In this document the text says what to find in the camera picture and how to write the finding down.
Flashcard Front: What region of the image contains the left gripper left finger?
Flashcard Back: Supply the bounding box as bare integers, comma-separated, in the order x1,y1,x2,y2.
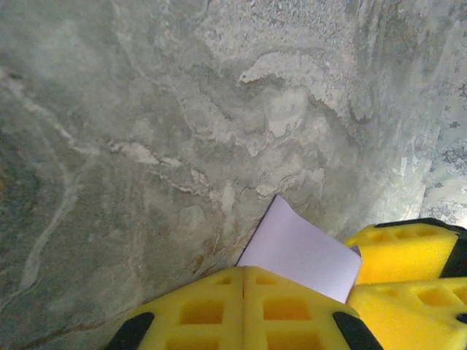
105,267,244,350

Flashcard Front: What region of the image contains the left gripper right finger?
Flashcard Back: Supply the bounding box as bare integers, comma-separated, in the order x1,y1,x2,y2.
243,265,384,350

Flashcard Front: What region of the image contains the purple square paper sheet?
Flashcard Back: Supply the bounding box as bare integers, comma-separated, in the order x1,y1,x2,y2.
236,195,363,304

